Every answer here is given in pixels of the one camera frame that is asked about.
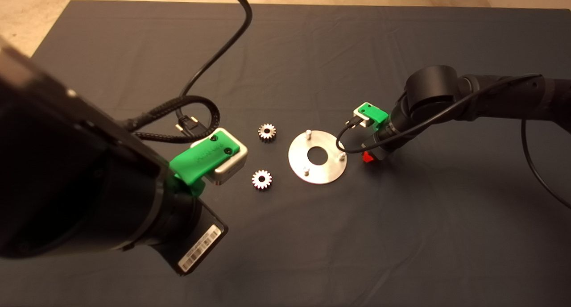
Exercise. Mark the dark grey table cloth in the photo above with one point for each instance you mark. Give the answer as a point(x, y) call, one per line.
point(312, 52)

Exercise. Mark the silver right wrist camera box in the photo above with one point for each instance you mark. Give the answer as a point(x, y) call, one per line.
point(363, 121)

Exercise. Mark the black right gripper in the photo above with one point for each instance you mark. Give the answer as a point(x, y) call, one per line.
point(381, 146)

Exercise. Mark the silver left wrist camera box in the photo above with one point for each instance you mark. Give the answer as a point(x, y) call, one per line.
point(232, 168)

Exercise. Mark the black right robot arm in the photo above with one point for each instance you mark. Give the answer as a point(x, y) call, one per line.
point(432, 90)

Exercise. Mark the green right camera mount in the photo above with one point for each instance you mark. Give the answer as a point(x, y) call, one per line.
point(374, 114)

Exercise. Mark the green left camera mount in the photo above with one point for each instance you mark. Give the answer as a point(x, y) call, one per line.
point(200, 157)

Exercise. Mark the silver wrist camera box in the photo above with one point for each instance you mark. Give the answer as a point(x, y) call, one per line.
point(363, 121)
point(232, 168)

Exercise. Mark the small steel planetary gear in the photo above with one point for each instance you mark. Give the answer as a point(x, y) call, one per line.
point(262, 179)
point(266, 131)

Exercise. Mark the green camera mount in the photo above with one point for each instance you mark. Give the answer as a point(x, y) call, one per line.
point(200, 157)
point(374, 114)

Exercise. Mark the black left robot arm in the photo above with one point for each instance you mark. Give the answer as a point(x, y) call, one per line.
point(67, 164)

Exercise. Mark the round metal carrier plate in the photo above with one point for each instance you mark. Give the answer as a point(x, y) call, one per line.
point(330, 168)

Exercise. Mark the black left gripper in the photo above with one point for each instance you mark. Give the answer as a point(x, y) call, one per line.
point(196, 249)

